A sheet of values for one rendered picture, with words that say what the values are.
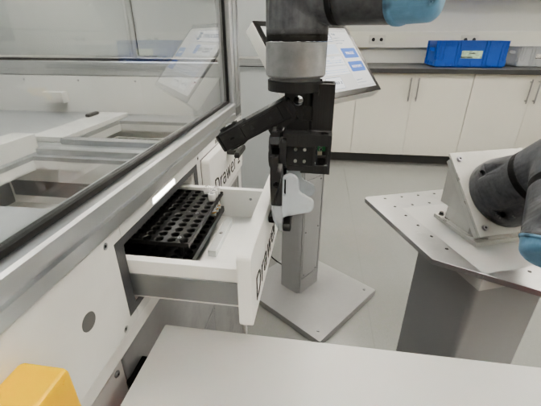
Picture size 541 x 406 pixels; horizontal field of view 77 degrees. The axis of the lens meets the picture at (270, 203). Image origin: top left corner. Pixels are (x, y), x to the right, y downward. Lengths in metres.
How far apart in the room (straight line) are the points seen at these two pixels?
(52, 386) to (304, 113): 0.38
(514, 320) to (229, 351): 0.69
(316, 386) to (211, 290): 0.18
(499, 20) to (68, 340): 4.35
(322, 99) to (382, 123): 3.10
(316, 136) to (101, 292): 0.31
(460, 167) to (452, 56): 2.92
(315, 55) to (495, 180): 0.50
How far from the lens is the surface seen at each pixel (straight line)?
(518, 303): 0.96
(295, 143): 0.45
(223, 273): 0.44
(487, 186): 0.82
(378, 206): 0.93
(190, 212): 0.56
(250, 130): 0.47
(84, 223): 0.40
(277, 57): 0.43
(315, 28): 0.43
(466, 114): 3.72
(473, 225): 0.83
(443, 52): 3.71
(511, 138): 3.95
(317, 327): 1.57
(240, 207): 0.66
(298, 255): 1.58
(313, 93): 0.45
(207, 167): 0.71
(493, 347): 1.02
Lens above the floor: 1.15
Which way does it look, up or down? 26 degrees down
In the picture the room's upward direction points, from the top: straight up
